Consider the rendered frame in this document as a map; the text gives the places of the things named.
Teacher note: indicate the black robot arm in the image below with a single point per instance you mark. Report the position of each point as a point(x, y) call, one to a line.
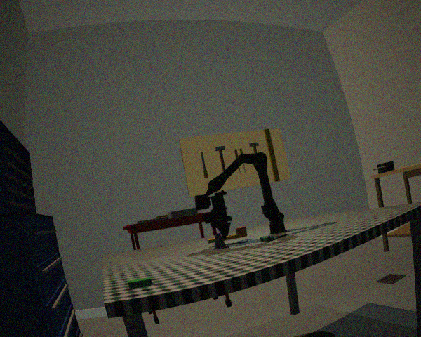
point(269, 209)

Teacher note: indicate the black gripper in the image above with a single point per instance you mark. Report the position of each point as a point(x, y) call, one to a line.
point(221, 220)

